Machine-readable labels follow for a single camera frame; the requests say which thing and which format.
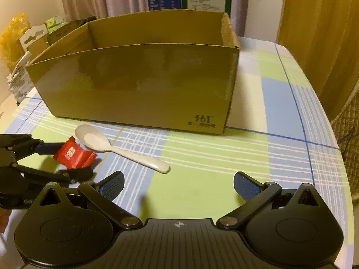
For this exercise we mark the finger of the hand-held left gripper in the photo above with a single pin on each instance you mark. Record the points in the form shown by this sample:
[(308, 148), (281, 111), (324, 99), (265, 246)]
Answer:
[(70, 175), (46, 148)]

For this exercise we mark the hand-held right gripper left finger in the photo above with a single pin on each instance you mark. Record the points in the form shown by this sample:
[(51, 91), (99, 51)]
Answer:
[(112, 187)]

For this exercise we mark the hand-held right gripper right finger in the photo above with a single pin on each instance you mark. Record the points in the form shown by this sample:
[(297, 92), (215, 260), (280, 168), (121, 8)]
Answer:
[(246, 187)]

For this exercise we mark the red candy packet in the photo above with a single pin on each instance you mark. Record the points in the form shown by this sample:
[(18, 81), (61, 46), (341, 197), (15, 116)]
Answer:
[(74, 154)]

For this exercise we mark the white plastic spoon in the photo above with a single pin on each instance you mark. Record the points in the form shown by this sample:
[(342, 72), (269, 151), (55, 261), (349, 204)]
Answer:
[(95, 140)]

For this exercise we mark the brown cardboard box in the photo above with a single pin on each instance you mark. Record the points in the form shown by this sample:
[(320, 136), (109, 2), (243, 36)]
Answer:
[(134, 89)]

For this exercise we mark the plaid cloth covered desktop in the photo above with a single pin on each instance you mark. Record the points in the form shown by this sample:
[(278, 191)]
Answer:
[(210, 168)]

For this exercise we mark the stack of white packages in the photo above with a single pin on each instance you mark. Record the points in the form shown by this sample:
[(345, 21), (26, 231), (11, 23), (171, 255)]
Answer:
[(18, 78)]

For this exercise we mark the white hang-tab package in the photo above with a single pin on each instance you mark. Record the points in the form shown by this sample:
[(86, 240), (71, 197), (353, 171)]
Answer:
[(33, 37)]

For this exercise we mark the yellow plastic bag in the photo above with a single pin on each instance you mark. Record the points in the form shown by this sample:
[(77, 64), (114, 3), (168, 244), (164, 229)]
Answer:
[(14, 39)]

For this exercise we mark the quilted beige chair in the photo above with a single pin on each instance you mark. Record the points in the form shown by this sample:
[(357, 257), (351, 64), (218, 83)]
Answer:
[(347, 134)]

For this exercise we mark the green white small box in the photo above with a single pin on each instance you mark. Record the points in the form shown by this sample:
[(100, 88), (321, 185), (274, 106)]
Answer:
[(55, 23)]

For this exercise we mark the wooden door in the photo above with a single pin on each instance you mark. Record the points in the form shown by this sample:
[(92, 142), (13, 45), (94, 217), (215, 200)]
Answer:
[(317, 33)]

